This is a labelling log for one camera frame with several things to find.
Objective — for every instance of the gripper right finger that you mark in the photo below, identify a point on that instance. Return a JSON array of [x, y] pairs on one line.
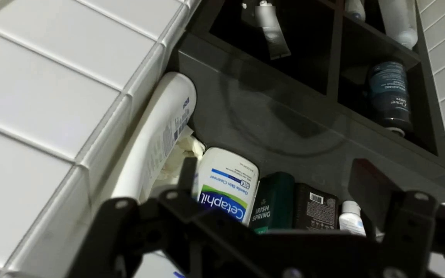
[[407, 224]]

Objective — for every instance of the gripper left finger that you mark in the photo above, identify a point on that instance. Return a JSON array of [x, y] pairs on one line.
[[129, 231]]

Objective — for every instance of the small white bottle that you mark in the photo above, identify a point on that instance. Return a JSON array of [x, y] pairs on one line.
[[351, 220]]

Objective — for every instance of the black bottle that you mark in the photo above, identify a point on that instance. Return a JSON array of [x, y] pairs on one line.
[[315, 208]]

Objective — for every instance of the crumpled white tissue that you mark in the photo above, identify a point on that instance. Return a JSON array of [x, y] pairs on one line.
[[183, 154]]

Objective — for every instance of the large white lotion bottle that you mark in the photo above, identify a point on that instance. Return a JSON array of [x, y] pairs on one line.
[[156, 135]]

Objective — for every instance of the white bottle blue green label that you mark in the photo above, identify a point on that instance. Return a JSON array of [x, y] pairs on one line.
[[226, 181]]

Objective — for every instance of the dark blue spray can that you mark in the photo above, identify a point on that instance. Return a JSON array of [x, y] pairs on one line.
[[390, 96]]

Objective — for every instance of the dark green bottle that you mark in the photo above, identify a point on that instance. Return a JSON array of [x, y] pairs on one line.
[[274, 200]]

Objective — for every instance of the black shelf unit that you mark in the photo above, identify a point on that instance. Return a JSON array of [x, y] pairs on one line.
[[268, 116]]

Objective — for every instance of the tall white bottle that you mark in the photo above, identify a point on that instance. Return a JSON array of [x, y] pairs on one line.
[[400, 19]]

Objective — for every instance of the white bottle with blue cap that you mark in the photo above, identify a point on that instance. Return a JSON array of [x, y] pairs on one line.
[[355, 8]]

